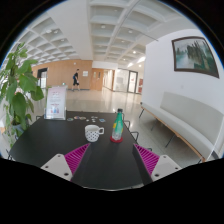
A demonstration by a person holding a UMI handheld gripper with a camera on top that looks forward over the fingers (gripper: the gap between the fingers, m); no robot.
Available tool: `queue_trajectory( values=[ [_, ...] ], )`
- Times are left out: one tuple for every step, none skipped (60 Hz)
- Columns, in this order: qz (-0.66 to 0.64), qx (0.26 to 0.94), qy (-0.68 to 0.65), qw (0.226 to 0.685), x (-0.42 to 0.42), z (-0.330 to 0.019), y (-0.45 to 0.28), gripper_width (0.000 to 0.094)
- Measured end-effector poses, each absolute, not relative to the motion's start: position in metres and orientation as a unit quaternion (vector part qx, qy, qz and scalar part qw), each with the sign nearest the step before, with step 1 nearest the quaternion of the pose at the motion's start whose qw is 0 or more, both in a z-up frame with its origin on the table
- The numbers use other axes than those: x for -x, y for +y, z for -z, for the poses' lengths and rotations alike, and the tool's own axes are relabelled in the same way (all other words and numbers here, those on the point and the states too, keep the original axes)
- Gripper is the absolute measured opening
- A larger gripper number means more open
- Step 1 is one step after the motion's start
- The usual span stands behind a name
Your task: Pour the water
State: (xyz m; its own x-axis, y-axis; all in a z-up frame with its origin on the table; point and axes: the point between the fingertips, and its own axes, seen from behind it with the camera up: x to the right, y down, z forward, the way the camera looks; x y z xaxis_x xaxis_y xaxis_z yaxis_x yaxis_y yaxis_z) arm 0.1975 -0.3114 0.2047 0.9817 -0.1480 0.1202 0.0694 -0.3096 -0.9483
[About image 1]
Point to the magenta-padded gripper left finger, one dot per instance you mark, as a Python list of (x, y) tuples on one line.
[(77, 156)]

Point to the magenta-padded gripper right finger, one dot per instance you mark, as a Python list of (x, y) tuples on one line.
[(148, 158)]

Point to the green plastic drink bottle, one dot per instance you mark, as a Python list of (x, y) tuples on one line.
[(117, 128)]

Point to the black metal chair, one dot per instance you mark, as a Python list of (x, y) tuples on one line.
[(128, 122), (136, 134), (149, 149), (37, 116)]

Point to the white polka-dot mug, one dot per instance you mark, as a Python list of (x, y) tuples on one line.
[(91, 134)]

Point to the flat round red coaster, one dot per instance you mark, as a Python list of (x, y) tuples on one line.
[(116, 141)]

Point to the round colourful sticker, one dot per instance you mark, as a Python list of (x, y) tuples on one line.
[(70, 119), (82, 118), (76, 117)]

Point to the small blue card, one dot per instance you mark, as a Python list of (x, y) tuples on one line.
[(102, 120)]

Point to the long white bench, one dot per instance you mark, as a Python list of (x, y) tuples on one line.
[(190, 123)]

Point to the clear acrylic sign stand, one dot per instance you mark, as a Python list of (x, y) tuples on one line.
[(56, 103)]

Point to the grey plant pot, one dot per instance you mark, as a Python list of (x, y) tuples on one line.
[(17, 129)]

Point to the person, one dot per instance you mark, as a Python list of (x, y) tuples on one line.
[(76, 79)]

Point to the green leafy plant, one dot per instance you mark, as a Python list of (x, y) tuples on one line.
[(20, 93)]

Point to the framed landscape painting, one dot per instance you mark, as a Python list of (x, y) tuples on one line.
[(195, 56)]

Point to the recessed ceiling lights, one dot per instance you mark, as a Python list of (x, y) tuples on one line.
[(102, 26)]

